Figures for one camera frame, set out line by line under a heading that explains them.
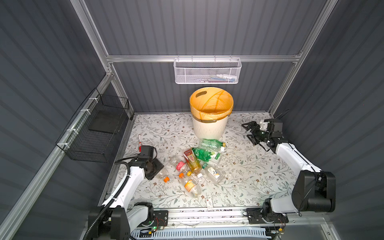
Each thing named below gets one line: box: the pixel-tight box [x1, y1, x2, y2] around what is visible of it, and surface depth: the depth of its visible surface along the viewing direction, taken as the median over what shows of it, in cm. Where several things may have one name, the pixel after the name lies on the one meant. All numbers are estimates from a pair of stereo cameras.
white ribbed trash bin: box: [192, 114, 229, 140], surface depth 93 cm
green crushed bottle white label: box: [192, 147, 221, 162], surface depth 93 cm
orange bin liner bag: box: [189, 86, 234, 123], surface depth 97 cm
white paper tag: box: [206, 198, 214, 210], surface depth 79 cm
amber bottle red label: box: [183, 149, 202, 174], surface depth 90 cm
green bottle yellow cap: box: [199, 138, 227, 153], surface depth 93 cm
